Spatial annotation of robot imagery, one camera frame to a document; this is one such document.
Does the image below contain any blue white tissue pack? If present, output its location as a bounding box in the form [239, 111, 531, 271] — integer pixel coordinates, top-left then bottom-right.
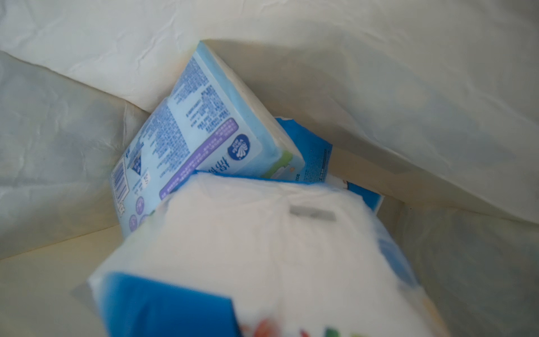
[277, 117, 384, 213]

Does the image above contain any light blue wipes pack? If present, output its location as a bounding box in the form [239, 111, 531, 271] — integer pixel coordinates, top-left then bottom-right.
[110, 43, 305, 236]

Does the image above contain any orange floral tissue pack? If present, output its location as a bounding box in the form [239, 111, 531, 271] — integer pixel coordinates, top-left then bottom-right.
[88, 172, 449, 336]

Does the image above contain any cream starry night canvas bag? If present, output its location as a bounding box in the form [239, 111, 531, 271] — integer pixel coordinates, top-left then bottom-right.
[1, 1, 538, 336]

